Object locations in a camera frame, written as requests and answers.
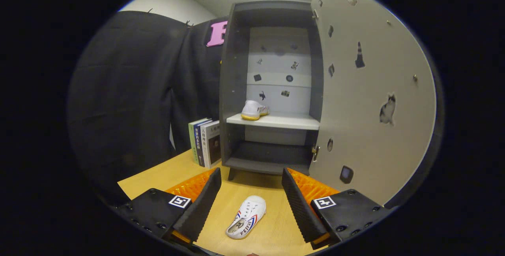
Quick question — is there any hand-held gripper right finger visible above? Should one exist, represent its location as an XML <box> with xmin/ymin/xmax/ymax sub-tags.
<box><xmin>281</xmin><ymin>167</ymin><xmax>395</xmax><ymax>249</ymax></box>

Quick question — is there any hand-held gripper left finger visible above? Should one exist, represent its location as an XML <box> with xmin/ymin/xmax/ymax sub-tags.
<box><xmin>114</xmin><ymin>167</ymin><xmax>222</xmax><ymax>245</ymax></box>

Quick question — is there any white striped shoe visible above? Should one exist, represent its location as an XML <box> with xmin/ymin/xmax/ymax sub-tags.
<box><xmin>225</xmin><ymin>195</ymin><xmax>267</xmax><ymax>240</ymax></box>
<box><xmin>241</xmin><ymin>100</ymin><xmax>270</xmax><ymax>121</ymax></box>

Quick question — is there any beige shoe cabinet door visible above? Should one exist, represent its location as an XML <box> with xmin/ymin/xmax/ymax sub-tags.
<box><xmin>309</xmin><ymin>0</ymin><xmax>445</xmax><ymax>209</ymax></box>

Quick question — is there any dark blue book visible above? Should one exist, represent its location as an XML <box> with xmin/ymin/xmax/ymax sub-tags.
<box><xmin>193</xmin><ymin>120</ymin><xmax>213</xmax><ymax>167</ymax></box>

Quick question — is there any white and grey book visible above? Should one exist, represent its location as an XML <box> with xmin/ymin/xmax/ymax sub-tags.
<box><xmin>200</xmin><ymin>120</ymin><xmax>221</xmax><ymax>169</ymax></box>

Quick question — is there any green and white book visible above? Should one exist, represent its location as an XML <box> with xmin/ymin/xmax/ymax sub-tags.
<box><xmin>188</xmin><ymin>118</ymin><xmax>211</xmax><ymax>164</ymax></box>

